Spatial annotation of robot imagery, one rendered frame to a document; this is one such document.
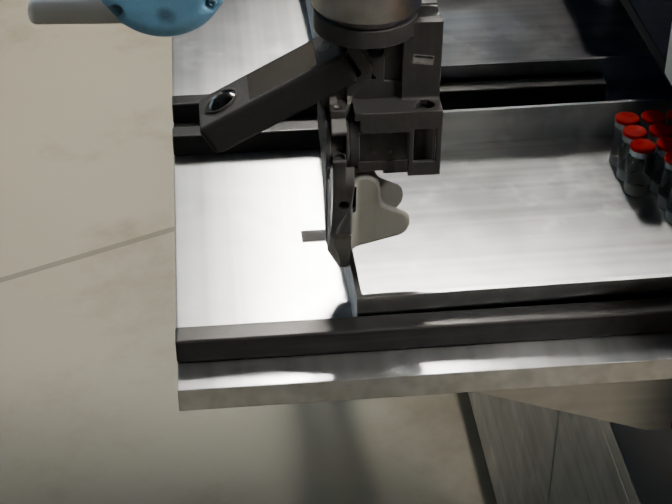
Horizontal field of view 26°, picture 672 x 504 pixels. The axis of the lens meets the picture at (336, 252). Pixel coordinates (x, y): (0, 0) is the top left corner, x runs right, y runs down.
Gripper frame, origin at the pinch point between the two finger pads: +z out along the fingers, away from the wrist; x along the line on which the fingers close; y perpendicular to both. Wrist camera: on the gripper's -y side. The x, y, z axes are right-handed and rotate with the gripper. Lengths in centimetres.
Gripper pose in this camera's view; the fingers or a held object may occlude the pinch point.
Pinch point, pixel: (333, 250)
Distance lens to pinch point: 109.9
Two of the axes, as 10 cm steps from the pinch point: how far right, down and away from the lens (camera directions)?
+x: -1.0, -5.8, 8.1
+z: -0.1, 8.2, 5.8
